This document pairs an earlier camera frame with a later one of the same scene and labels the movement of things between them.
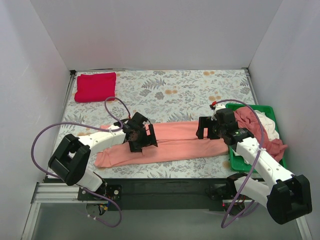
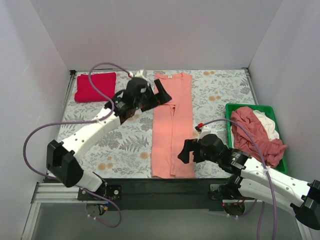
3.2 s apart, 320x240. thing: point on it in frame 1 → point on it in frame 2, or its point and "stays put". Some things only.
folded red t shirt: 93,88 stays put
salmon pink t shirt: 174,141 → 172,126
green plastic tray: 237,164 stays put
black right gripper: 208,128 → 194,150
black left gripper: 145,132 → 152,97
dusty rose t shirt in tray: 247,118 stays put
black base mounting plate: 131,194 stays put
